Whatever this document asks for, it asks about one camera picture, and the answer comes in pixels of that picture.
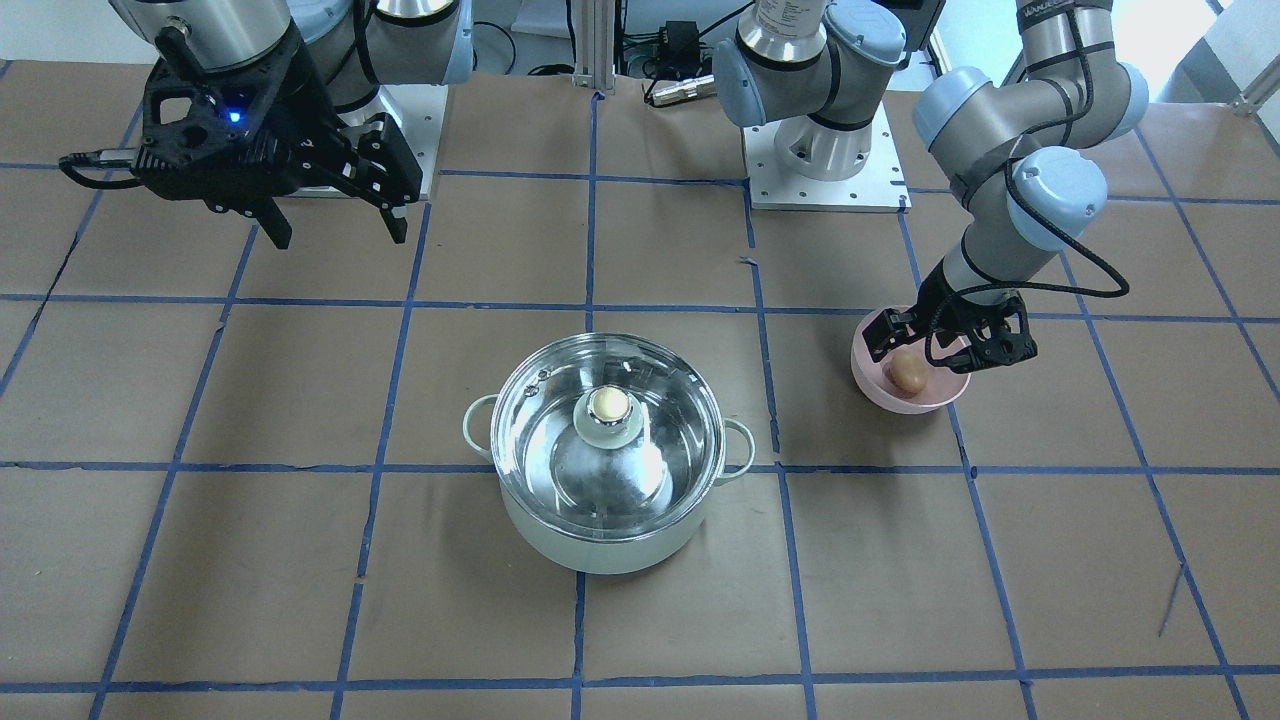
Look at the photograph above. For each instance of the aluminium frame post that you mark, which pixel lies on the aluminium frame post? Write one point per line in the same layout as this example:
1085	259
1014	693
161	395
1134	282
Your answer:
593	35

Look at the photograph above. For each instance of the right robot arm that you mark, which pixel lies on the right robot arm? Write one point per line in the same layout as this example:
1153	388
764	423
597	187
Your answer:
357	46

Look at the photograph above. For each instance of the pink bowl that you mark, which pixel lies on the pink bowl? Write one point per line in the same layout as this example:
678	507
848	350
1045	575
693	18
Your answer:
873	378

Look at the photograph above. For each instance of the black power adapter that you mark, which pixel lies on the black power adapter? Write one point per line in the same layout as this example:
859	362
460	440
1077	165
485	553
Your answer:
679	38

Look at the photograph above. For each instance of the brown egg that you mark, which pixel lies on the brown egg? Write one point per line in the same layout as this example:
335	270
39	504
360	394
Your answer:
907	371

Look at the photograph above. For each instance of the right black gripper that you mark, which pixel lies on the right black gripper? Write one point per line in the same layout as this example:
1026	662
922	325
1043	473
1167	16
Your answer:
303	112

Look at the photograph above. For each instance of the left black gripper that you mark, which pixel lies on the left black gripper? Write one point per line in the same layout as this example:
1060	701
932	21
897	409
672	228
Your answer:
947	288

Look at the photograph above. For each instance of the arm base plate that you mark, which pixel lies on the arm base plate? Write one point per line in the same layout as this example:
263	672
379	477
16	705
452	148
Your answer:
825	160
419	111

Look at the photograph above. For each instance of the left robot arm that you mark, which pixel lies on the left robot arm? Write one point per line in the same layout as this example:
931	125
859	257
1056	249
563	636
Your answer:
1011	154

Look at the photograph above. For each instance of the pale green electric pot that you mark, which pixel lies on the pale green electric pot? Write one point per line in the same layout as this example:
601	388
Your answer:
600	520

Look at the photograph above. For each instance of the glass pot lid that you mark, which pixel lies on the glass pot lid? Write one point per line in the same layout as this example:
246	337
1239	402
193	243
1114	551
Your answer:
606	430

